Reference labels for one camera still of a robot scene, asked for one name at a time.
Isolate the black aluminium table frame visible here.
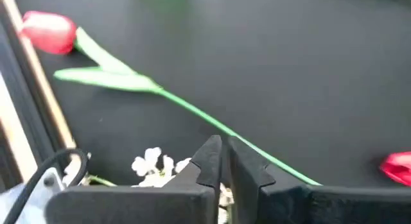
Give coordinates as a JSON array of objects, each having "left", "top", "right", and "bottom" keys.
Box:
[{"left": 0, "top": 5, "right": 65, "bottom": 189}]

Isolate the red artificial tulip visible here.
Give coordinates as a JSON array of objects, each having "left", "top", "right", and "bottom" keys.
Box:
[
  {"left": 17, "top": 10, "right": 322, "bottom": 187},
  {"left": 379, "top": 151, "right": 411, "bottom": 187}
]

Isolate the black table mat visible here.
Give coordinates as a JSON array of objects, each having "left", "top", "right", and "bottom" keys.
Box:
[{"left": 12, "top": 0, "right": 411, "bottom": 189}]

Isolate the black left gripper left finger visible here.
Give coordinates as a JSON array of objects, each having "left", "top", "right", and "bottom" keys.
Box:
[{"left": 44, "top": 135, "right": 223, "bottom": 224}]

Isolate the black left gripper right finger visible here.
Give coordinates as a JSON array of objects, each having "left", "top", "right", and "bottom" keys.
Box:
[{"left": 228, "top": 135, "right": 411, "bottom": 224}]

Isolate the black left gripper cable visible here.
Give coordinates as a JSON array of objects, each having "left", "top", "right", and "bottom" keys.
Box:
[{"left": 2, "top": 148, "right": 89, "bottom": 224}]

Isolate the white artificial flower bunch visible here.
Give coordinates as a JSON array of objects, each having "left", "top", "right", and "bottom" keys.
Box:
[{"left": 62, "top": 146, "right": 235, "bottom": 224}]

